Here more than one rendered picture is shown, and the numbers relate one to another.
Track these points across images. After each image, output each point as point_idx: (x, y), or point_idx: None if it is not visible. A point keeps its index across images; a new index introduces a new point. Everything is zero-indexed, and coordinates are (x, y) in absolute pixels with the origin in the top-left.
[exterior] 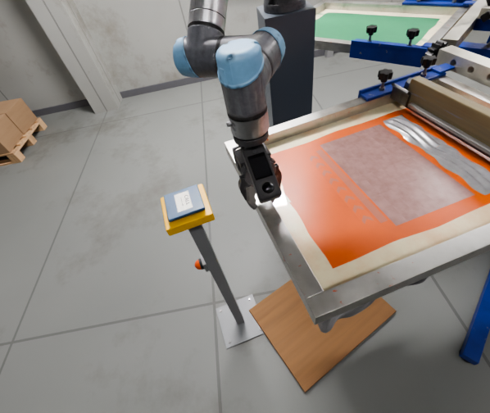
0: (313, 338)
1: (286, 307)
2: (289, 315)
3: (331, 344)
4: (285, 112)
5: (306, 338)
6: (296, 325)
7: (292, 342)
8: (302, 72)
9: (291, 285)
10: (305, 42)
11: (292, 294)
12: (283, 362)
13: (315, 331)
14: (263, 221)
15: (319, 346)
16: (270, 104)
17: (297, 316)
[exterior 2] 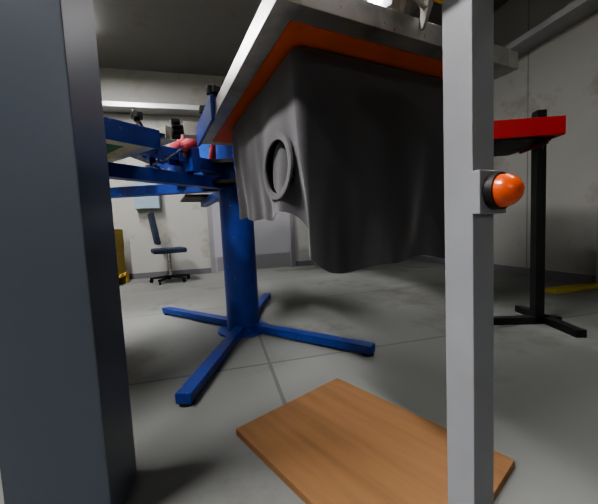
0: (417, 450)
1: (374, 496)
2: (391, 489)
3: (413, 429)
4: (86, 134)
5: (423, 459)
6: (407, 476)
7: (443, 480)
8: (93, 72)
9: (317, 489)
10: (89, 24)
11: (339, 486)
12: (494, 503)
13: (403, 448)
14: (439, 35)
15: (424, 442)
16: (57, 101)
17: (386, 474)
